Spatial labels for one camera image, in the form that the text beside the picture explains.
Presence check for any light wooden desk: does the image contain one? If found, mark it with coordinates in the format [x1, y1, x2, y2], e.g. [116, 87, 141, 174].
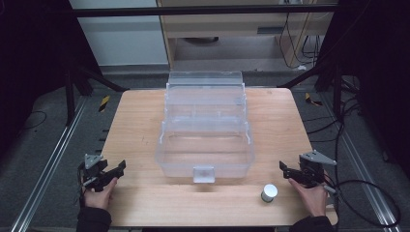
[156, 0, 340, 70]

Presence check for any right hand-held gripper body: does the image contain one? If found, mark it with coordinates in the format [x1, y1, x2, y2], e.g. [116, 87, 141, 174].
[297, 149, 338, 189]

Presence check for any black curtain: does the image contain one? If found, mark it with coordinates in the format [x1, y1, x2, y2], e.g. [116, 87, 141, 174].
[317, 0, 410, 178]
[0, 0, 103, 162]

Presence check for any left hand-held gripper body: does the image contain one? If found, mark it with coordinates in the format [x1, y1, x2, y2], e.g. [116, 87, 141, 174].
[78, 153, 114, 193]

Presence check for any clear plastic storage box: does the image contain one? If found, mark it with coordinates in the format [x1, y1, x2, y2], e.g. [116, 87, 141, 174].
[155, 70, 256, 185]

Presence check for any person's left hand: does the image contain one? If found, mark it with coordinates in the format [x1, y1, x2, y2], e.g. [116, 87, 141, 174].
[83, 176, 119, 211]

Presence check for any white cabinet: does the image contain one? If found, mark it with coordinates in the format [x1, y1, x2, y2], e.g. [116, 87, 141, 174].
[68, 0, 169, 68]

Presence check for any black metal stand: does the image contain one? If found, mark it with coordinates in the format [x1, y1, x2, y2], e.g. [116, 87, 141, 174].
[62, 63, 131, 128]
[276, 63, 344, 121]

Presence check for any aluminium floor rail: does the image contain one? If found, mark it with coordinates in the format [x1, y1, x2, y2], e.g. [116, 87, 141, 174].
[9, 96, 89, 232]
[322, 93, 410, 232]

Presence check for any yellow black striped tape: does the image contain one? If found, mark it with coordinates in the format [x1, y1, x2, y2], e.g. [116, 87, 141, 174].
[98, 94, 111, 113]
[304, 92, 324, 107]

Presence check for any black floor cable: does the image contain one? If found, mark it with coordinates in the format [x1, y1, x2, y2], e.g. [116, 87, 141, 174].
[18, 110, 48, 132]
[302, 96, 364, 144]

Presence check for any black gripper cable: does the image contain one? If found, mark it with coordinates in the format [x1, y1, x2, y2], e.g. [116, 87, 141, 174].
[323, 179, 402, 228]

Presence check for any bundle of hanging cables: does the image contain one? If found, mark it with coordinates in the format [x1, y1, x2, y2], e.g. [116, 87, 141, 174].
[278, 0, 325, 72]

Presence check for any black horizontal frame bar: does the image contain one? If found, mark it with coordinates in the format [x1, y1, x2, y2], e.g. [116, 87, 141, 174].
[71, 3, 340, 18]

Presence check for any person's right hand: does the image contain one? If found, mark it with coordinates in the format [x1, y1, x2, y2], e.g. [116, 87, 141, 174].
[287, 176, 329, 218]

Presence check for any small white round container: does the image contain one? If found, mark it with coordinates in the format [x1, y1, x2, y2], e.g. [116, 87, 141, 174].
[259, 183, 279, 204]

